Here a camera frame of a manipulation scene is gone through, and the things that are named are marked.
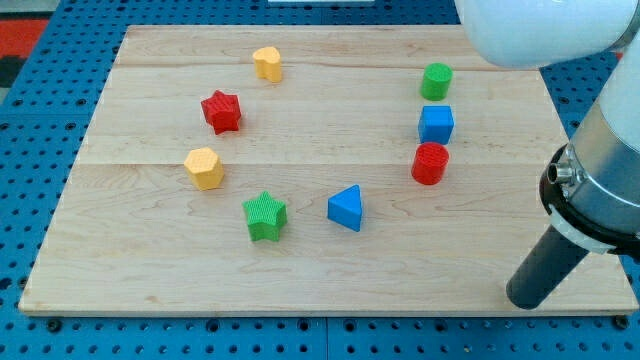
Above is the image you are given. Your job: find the green cylinder block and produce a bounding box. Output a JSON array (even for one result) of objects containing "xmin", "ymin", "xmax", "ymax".
[{"xmin": 420, "ymin": 62, "xmax": 453, "ymax": 101}]

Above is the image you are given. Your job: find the blue triangle block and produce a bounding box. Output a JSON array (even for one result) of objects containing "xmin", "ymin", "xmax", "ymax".
[{"xmin": 327, "ymin": 184, "xmax": 363, "ymax": 232}]

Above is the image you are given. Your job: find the yellow heart block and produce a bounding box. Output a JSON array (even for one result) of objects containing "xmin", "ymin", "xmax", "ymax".
[{"xmin": 252, "ymin": 46, "xmax": 282, "ymax": 83}]

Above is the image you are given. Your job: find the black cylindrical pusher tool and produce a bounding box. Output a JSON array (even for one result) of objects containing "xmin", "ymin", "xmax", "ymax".
[{"xmin": 506, "ymin": 226, "xmax": 589, "ymax": 310}]

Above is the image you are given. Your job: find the green star block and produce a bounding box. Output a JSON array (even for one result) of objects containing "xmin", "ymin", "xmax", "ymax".
[{"xmin": 242, "ymin": 191, "xmax": 287, "ymax": 242}]

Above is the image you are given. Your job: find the red star block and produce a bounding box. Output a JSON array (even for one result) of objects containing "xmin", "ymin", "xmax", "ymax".
[{"xmin": 201, "ymin": 90, "xmax": 242, "ymax": 135}]

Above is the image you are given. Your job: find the yellow hexagon block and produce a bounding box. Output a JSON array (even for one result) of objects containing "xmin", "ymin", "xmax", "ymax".
[{"xmin": 183, "ymin": 147, "xmax": 224, "ymax": 191}]

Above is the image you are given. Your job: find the blue cube block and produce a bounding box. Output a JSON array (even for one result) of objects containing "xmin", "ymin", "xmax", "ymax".
[{"xmin": 418, "ymin": 105, "xmax": 455, "ymax": 145}]

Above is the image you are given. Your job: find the wooden board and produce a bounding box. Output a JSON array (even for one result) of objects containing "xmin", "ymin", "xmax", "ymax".
[{"xmin": 17, "ymin": 24, "xmax": 640, "ymax": 318}]

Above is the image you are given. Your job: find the red cylinder block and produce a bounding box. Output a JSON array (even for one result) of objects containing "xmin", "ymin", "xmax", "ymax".
[{"xmin": 411, "ymin": 142, "xmax": 450, "ymax": 185}]

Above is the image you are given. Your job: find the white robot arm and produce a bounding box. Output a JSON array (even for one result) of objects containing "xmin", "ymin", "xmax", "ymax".
[{"xmin": 455, "ymin": 0, "xmax": 639, "ymax": 257}]

